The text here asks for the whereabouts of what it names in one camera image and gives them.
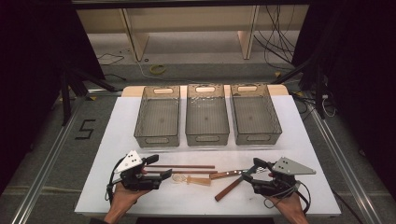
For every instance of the aluminium floor rail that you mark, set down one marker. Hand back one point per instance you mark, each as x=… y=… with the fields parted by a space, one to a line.
x=46 y=161
x=345 y=168

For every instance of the person's right hand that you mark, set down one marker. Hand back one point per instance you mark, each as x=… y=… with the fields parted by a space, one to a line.
x=291 y=205

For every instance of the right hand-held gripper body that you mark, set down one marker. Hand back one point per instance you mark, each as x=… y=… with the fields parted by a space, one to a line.
x=277 y=186

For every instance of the black metal stand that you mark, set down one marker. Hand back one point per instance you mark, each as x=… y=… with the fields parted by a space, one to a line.
x=319 y=93
x=67 y=99

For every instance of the white table sheet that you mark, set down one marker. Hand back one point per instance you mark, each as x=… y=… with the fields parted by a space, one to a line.
x=193 y=199

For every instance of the person's left hand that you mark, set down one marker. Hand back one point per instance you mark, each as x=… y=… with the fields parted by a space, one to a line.
x=123 y=199

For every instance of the yellow tape roll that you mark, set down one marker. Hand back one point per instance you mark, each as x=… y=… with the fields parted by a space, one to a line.
x=158 y=69

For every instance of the light wooden desk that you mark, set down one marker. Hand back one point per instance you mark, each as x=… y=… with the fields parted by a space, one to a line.
x=186 y=18

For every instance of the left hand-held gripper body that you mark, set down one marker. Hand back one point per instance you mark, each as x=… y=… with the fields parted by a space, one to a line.
x=137 y=180

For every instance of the grey transparent plastic bin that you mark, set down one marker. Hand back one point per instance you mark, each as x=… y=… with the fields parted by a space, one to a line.
x=255 y=116
x=207 y=118
x=158 y=118

